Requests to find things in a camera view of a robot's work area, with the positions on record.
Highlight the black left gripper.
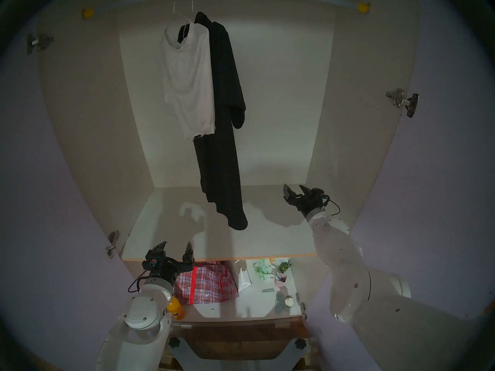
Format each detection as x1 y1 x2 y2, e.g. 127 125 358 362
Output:
141 240 195 285

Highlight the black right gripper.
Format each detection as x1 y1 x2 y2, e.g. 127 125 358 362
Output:
283 184 329 219

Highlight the long black garment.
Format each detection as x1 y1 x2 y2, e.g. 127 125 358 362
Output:
177 12 248 231

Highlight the white ruffled blouse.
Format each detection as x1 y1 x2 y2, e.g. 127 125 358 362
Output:
162 22 216 141

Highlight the white wardrobe carcass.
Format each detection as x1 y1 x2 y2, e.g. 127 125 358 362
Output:
23 0 426 324

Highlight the lilac wardrobe door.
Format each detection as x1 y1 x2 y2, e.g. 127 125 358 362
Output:
309 0 495 371
0 11 163 371

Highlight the red plaid woven bag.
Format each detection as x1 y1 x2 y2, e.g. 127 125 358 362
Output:
174 261 239 305

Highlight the orange juice bottle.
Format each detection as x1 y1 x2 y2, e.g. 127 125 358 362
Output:
167 297 185 320

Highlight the small white paper box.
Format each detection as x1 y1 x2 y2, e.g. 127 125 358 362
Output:
237 260 253 292

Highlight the green white crumpled cloth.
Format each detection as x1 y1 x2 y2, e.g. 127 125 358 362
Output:
253 259 276 279

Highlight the brown wooden cabinet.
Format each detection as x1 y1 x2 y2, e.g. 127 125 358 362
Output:
170 320 310 361

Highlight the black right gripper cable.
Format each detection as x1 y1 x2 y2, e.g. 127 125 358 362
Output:
323 194 341 217

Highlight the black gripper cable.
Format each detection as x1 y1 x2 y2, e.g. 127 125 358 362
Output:
323 194 341 217
128 268 149 293

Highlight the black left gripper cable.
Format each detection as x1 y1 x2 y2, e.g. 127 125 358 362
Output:
128 268 149 293

